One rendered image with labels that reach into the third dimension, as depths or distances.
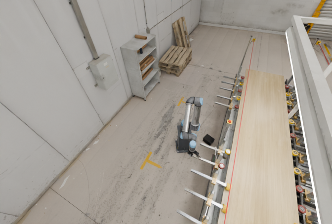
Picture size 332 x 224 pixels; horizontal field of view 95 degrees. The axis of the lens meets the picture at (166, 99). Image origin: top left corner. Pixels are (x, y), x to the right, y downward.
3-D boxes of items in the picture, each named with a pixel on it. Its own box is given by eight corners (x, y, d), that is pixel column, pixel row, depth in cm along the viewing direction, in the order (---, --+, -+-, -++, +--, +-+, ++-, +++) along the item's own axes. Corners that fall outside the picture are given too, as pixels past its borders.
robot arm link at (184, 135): (186, 94, 237) (179, 138, 217) (194, 95, 235) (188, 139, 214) (186, 96, 248) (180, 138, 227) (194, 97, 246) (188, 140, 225)
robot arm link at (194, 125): (190, 125, 289) (194, 94, 240) (199, 127, 285) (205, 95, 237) (189, 131, 277) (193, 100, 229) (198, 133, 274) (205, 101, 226)
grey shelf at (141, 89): (132, 96, 453) (119, 47, 344) (148, 79, 509) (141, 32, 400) (145, 100, 438) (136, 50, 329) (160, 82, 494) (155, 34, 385)
